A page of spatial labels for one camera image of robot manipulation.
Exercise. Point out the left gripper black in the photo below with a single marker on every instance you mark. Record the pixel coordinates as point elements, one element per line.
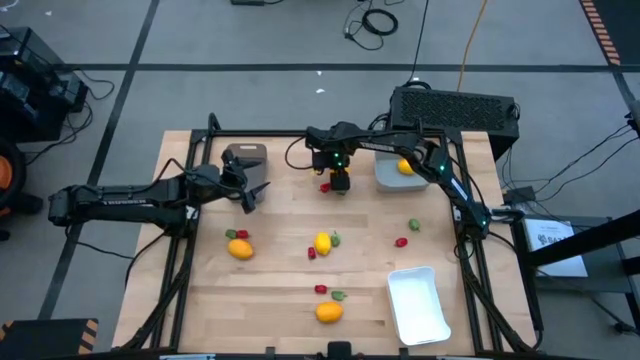
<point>232,182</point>

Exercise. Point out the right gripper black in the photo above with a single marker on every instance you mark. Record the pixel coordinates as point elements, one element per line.
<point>325,160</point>

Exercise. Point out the red toy pepper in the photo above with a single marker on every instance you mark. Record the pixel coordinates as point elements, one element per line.
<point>311,253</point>
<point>320,289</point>
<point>401,242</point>
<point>242,233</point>
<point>325,187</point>

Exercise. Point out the green toy pepper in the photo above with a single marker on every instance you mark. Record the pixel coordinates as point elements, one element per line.
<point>230,233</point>
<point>338,295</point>
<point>335,239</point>
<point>414,224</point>

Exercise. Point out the orange toy mango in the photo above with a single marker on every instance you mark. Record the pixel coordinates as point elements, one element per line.
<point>329,312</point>
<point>240,249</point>

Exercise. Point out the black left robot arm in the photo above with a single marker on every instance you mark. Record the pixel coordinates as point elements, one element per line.
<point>125,200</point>

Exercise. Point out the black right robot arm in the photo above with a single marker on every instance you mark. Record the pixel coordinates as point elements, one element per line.
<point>380,142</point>

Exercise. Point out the dark taupe plastic basket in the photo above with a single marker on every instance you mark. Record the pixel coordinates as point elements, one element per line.
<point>261,176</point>

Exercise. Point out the light grey plastic basket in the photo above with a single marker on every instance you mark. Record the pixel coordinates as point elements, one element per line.
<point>395,182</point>

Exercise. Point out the black perforated computer case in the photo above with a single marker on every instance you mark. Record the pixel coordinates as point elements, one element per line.
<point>450,110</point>

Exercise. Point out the white plastic basket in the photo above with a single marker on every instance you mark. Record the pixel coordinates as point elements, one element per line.
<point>417,307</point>

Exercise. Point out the black power strip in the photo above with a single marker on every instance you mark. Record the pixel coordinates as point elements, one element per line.
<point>247,2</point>

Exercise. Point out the black power brick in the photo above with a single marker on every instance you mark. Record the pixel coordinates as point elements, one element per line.
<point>520,195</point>

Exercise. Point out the black equipment cart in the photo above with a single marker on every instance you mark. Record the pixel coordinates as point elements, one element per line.
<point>30,100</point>

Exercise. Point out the black and orange machine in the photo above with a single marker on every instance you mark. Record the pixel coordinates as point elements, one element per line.
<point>4,175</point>

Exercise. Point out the white printed paper sheet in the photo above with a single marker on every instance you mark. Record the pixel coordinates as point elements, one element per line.
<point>555,250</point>

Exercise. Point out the black box with hazard stripes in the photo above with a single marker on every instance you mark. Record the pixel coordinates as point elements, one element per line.
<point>45,340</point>

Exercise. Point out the black stand beam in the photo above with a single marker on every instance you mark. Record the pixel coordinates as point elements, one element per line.
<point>580,242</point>

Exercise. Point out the grey side table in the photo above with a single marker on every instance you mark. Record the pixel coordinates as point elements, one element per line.
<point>605,272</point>

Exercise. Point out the black mat with hazard stripe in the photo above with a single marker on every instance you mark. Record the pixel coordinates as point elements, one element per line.
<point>625,25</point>

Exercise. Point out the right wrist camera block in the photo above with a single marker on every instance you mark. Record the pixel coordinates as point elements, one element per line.
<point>340,182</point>

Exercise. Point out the black aluminium table frame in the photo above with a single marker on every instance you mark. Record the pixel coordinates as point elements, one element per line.
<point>260,133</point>

